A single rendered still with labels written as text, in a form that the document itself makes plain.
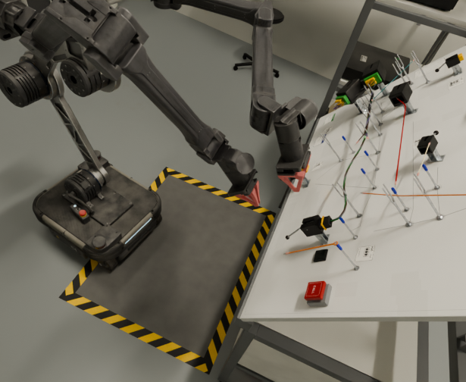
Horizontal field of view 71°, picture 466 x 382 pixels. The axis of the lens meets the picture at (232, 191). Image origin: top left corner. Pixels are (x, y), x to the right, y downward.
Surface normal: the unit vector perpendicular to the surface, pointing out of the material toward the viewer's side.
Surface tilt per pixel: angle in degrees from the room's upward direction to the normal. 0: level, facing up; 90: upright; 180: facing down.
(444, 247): 52
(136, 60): 74
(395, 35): 90
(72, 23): 42
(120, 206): 0
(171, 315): 0
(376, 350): 0
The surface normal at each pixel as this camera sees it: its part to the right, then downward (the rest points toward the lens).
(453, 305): -0.63, -0.69
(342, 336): 0.14, -0.64
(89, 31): 0.30, 0.03
